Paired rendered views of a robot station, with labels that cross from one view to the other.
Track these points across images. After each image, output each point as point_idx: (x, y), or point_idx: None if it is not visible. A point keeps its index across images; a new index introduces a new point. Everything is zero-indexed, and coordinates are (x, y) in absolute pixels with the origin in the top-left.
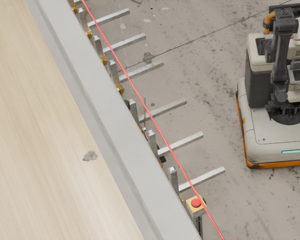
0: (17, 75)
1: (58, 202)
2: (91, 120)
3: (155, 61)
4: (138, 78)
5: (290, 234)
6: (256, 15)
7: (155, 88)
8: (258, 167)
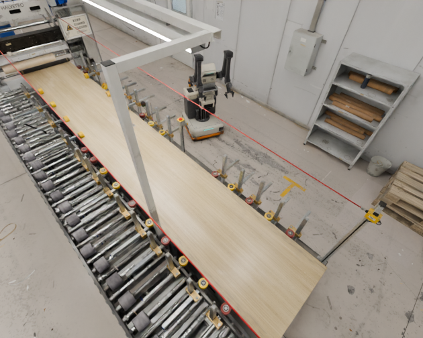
0: (93, 106)
1: (123, 141)
2: (144, 21)
3: None
4: None
5: (213, 157)
6: (182, 98)
7: None
8: (196, 139)
